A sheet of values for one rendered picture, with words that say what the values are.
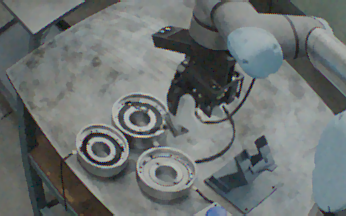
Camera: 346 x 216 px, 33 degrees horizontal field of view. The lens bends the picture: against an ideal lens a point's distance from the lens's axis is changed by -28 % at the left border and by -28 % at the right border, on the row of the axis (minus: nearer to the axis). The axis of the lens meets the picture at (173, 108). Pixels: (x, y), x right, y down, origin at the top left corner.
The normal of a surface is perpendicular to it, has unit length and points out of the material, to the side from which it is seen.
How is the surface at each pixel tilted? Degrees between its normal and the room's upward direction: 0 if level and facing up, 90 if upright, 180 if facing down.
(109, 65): 0
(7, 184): 0
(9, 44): 0
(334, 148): 82
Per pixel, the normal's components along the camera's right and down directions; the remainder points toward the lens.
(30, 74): 0.14, -0.67
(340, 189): -0.91, 0.05
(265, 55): 0.32, 0.72
